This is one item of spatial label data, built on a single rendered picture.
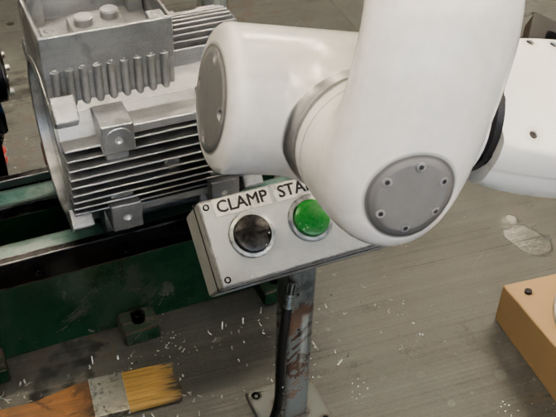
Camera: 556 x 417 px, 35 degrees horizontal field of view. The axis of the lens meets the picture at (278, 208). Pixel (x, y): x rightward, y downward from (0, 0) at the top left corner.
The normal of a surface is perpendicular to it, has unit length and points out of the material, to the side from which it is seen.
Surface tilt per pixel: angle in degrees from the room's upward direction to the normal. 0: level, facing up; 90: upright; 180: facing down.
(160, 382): 2
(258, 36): 13
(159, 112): 0
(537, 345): 90
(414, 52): 67
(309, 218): 40
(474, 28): 62
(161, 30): 90
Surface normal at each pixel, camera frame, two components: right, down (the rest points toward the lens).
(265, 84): 0.33, 0.01
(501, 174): 0.03, 0.76
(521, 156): 0.08, 0.57
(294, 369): 0.40, 0.59
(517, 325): -0.95, 0.19
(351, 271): 0.02, -0.77
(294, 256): 0.27, -0.22
